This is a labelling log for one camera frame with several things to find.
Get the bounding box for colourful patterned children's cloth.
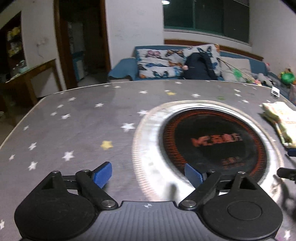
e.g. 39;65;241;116
262;101;295;149

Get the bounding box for round black induction cooktop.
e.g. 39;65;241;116
132;100;283;202

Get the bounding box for grey star-patterned table cover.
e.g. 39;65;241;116
1;80;295;240

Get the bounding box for small white device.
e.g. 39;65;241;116
271;86;280;98

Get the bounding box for green toy bowl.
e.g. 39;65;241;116
280;68;295;85

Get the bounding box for pile of small toys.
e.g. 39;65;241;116
251;73;274;87

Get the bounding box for beige cushion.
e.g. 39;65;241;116
220;57;252;83

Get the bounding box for blue sofa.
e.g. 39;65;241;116
108;44;295;103

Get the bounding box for dark navy backpack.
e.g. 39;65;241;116
183;53;218;80

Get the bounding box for dark wooden side table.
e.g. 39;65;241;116
1;59;63;105

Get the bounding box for large butterfly pillow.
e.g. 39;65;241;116
136;49;186;79

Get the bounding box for upright butterfly pillow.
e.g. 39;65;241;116
184;44;221;76

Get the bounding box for dark green window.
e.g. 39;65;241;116
163;0;249;43

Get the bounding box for dark wooden doorway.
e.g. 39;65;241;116
53;1;111;89

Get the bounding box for dark wall shelf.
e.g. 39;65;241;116
1;11;25;82

